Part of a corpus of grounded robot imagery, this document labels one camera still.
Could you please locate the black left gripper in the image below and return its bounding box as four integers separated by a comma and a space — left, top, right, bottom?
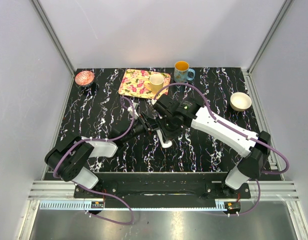
122, 112, 160, 144

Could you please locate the white remote control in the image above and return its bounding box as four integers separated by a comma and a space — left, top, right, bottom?
156, 129, 173, 149

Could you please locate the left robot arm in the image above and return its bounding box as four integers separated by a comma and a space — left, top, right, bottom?
44, 113, 158, 198

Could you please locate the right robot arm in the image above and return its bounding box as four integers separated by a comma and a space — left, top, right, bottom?
151, 94, 271, 198

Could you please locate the yellow mug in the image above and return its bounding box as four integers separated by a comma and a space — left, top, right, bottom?
143, 74, 164, 94

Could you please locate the blue patterned mug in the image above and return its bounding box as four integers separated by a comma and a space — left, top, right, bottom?
173, 60, 196, 83

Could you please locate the cream bowl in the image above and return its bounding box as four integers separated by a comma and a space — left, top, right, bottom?
230, 92, 252, 112

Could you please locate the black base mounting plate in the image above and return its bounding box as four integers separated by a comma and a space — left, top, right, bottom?
73, 171, 252, 208

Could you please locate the pink patterned bowl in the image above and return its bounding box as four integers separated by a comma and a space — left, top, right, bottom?
74, 70, 95, 86

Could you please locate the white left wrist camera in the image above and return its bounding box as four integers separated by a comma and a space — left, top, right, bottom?
127, 102, 139, 119

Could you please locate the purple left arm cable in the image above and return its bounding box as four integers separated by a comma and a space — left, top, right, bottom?
52, 96, 135, 226

